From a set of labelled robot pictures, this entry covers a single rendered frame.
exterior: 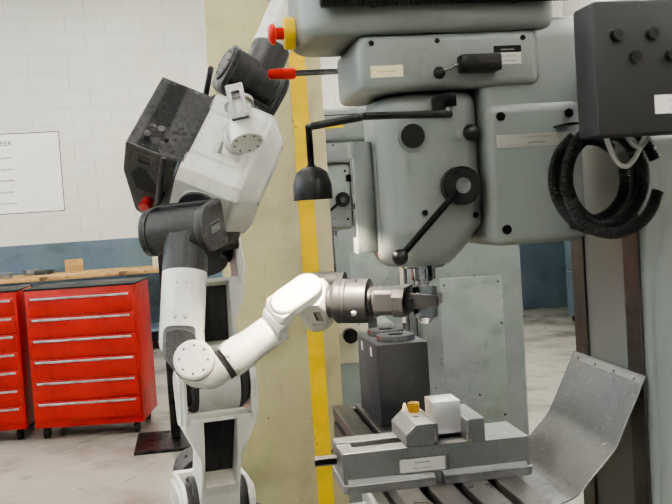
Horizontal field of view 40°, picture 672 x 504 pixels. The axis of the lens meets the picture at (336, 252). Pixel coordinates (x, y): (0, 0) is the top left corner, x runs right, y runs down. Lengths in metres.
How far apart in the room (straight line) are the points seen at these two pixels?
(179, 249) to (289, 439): 1.83
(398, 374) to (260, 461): 1.54
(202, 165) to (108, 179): 8.84
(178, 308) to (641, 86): 0.93
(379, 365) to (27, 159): 9.02
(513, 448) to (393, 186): 0.52
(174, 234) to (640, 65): 0.93
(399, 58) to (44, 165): 9.33
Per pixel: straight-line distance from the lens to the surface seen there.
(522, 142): 1.73
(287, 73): 1.85
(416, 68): 1.68
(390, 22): 1.68
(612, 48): 1.53
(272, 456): 3.59
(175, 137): 1.98
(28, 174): 10.88
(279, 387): 3.53
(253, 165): 1.97
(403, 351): 2.11
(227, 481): 2.44
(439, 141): 1.70
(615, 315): 1.90
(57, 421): 6.47
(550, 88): 1.77
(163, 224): 1.88
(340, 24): 1.66
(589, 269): 1.99
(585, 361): 2.02
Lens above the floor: 1.44
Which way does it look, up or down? 3 degrees down
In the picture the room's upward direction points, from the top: 4 degrees counter-clockwise
